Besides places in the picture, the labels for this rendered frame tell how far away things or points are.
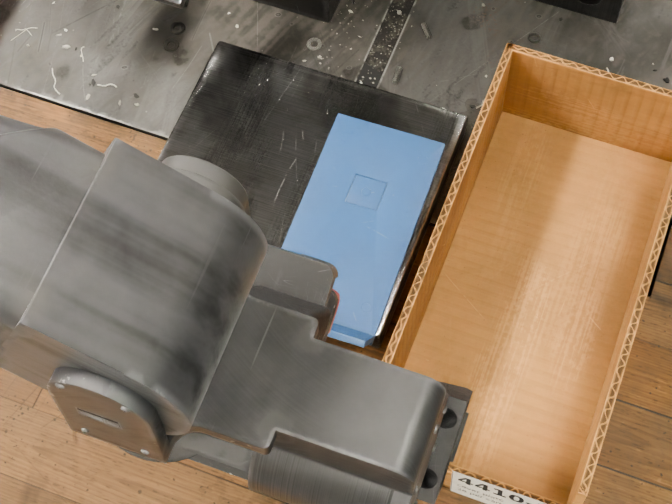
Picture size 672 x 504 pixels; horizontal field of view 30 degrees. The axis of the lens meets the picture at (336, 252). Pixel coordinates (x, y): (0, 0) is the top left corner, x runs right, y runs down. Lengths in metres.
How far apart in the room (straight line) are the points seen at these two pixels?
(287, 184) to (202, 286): 0.38
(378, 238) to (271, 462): 0.32
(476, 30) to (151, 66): 0.22
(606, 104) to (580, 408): 0.18
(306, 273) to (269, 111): 0.26
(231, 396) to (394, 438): 0.06
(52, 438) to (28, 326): 0.37
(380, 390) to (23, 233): 0.13
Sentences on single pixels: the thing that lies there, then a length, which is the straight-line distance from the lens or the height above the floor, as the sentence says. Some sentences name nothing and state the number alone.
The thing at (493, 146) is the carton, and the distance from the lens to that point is 0.80.
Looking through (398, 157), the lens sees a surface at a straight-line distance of 0.77.
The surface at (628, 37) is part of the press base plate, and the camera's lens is 0.87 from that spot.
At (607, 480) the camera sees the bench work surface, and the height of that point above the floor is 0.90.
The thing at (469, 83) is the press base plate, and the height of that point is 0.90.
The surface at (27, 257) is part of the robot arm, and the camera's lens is 0.38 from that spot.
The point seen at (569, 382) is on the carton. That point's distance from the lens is 0.73.
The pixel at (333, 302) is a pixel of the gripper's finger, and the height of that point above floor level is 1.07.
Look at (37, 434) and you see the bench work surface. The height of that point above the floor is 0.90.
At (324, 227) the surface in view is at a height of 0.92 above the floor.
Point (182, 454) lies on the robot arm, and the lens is 0.46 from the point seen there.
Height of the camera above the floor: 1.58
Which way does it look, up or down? 63 degrees down
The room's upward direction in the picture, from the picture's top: 3 degrees counter-clockwise
